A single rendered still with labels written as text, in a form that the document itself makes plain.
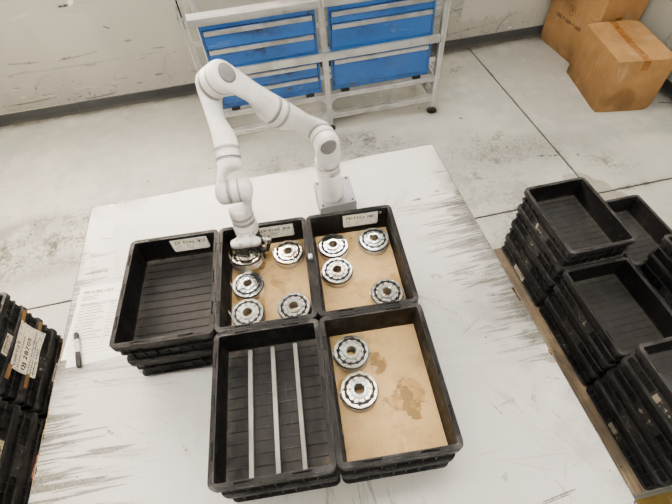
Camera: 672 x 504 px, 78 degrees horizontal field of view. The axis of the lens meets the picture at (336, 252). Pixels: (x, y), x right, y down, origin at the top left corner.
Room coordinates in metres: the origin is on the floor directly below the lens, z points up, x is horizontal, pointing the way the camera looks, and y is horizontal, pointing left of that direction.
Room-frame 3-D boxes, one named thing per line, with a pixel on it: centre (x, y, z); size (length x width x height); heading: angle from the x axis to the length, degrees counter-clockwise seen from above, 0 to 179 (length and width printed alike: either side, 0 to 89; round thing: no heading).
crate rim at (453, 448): (0.39, -0.09, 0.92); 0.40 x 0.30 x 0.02; 4
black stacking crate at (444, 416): (0.39, -0.09, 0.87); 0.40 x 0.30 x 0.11; 4
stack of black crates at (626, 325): (0.76, -1.13, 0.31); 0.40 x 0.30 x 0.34; 8
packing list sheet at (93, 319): (0.78, 0.87, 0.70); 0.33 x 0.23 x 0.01; 8
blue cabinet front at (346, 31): (2.81, -0.45, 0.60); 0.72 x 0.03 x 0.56; 98
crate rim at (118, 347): (0.75, 0.53, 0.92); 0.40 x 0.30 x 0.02; 4
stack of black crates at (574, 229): (1.16, -1.07, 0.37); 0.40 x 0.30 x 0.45; 8
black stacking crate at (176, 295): (0.75, 0.53, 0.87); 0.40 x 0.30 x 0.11; 4
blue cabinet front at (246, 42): (2.70, 0.34, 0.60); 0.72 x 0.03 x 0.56; 98
